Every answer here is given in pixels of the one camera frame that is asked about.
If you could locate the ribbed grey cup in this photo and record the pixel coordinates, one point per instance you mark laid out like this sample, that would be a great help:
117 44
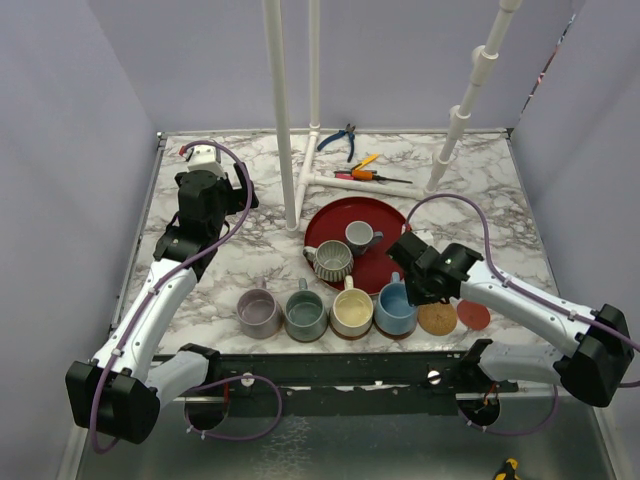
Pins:
332 260

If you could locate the dark green mug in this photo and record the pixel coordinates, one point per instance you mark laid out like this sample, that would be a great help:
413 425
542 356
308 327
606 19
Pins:
306 318

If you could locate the orange handled screwdriver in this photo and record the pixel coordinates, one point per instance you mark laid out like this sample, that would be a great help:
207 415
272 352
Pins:
363 175

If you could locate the thin red round coaster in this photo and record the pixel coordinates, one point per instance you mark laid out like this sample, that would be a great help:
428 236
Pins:
475 316

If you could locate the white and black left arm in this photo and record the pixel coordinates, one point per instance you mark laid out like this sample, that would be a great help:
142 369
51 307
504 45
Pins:
150 310

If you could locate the dark red round tray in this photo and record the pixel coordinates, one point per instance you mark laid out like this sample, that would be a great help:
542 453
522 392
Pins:
372 270

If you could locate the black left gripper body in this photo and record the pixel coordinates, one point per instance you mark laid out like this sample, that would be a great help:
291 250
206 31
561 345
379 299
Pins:
231 200

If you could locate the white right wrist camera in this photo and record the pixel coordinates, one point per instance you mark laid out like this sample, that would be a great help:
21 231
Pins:
424 235

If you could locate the yellow black tool handle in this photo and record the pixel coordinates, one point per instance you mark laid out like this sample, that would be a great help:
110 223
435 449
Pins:
508 470

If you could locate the woven rattan coaster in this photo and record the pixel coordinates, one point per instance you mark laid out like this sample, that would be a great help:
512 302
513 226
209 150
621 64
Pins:
438 319

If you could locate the brown wooden coaster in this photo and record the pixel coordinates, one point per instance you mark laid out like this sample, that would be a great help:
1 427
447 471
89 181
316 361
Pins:
349 337
394 336

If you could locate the aluminium table edge strip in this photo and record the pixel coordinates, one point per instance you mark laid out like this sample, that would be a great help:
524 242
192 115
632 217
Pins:
139 231

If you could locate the yellow utility knife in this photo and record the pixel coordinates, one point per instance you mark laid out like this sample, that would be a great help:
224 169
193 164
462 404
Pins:
365 162

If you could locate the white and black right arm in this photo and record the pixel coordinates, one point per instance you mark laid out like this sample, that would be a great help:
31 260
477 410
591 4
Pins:
588 351

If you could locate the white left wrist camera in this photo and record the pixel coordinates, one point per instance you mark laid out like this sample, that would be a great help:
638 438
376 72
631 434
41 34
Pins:
203 157

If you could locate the black metal base rail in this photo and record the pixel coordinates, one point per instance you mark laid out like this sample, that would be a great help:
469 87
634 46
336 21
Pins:
260 385

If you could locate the lilac mug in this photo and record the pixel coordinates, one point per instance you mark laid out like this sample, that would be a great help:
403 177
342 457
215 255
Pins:
260 315

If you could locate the white PVC pipe frame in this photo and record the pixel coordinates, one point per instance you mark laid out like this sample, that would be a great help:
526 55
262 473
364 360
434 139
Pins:
295 186

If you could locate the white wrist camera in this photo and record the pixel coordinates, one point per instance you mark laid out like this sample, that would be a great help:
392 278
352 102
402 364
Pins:
424 235
203 157

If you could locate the small grey cup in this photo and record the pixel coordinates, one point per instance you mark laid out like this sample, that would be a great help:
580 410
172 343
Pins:
360 236

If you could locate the light blue mug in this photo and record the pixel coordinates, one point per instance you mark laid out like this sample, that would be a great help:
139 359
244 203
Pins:
393 312

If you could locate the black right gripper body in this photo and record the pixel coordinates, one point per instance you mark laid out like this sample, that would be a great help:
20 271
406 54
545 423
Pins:
418 293

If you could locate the cream yellow mug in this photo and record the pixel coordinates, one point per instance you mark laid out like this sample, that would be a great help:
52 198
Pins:
352 310

